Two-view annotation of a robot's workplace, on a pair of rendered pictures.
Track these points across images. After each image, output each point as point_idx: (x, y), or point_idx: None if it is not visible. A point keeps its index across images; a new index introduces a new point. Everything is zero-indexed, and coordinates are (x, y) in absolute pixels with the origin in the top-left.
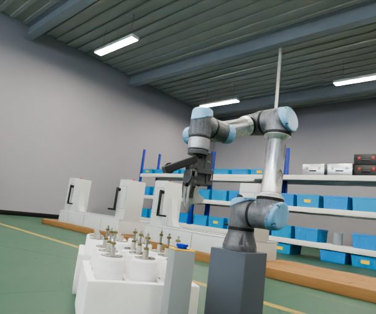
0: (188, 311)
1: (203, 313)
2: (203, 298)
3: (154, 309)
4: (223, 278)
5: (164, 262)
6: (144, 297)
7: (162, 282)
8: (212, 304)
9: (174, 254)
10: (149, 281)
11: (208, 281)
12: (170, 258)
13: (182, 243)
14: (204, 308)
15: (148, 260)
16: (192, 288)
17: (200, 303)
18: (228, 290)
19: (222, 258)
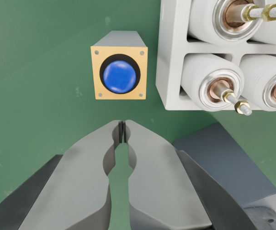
0: (160, 85)
1: (235, 128)
2: None
3: (165, 32)
4: (217, 166)
5: (216, 62)
6: (170, 13)
7: (187, 51)
8: (214, 136)
9: (93, 45)
10: (191, 24)
11: (240, 149)
12: (116, 43)
13: (109, 75)
14: (252, 136)
15: (209, 15)
16: (166, 96)
17: (274, 139)
18: (201, 160)
19: (237, 187)
